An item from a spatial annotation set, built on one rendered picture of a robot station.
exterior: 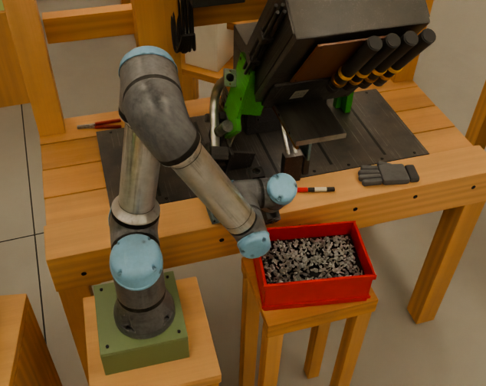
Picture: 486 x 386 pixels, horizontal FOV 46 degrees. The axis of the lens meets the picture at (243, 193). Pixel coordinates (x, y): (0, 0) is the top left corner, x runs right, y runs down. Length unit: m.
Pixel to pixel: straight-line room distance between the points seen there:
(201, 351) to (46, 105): 1.03
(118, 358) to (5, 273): 1.55
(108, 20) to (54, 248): 0.79
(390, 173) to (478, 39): 3.12
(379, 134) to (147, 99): 1.23
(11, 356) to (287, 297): 0.75
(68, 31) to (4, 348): 1.03
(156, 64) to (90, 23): 0.94
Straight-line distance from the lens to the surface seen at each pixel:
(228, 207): 1.21
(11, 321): 1.76
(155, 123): 1.05
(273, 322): 1.64
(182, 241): 1.74
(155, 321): 1.42
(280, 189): 1.38
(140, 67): 1.13
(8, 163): 3.54
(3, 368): 1.68
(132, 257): 1.31
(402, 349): 2.64
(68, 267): 1.75
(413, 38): 1.49
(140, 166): 1.26
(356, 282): 1.65
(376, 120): 2.21
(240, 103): 1.76
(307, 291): 1.63
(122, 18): 2.06
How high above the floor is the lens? 2.16
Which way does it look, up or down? 44 degrees down
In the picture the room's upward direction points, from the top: 2 degrees clockwise
